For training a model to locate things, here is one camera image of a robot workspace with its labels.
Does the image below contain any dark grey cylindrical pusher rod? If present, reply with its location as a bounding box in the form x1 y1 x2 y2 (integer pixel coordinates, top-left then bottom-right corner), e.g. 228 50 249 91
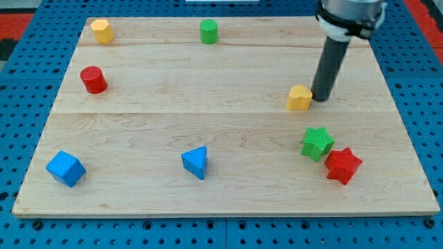
311 37 349 102

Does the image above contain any yellow heart block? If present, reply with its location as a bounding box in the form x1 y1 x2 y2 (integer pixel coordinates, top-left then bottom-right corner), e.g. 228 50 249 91
286 84 312 111

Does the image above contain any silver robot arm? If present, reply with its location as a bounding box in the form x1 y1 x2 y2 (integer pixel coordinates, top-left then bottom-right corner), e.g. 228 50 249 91
311 0 388 102

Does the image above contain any green star block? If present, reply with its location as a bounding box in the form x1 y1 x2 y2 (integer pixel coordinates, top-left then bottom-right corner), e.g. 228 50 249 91
300 127 335 162

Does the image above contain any red star block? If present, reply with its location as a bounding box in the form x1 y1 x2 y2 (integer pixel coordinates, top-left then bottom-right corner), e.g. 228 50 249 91
325 147 363 185

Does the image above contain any green cylinder block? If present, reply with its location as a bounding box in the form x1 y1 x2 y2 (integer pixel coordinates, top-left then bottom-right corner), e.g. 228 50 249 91
199 19 218 44

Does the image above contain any blue triangle block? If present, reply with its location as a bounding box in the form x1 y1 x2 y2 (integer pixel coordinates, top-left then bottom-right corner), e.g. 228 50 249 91
181 146 208 180

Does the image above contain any light wooden board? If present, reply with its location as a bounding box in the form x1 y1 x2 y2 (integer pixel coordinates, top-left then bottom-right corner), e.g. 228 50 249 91
12 17 440 219

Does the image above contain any yellow hexagon block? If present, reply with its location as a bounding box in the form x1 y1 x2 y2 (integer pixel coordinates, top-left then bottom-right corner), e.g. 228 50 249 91
90 19 114 44

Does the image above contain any red cylinder block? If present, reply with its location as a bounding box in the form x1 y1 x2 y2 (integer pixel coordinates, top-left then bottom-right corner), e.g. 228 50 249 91
80 66 107 94

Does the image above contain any blue cube block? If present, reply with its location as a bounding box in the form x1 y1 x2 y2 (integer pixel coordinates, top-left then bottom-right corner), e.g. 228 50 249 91
46 151 86 187

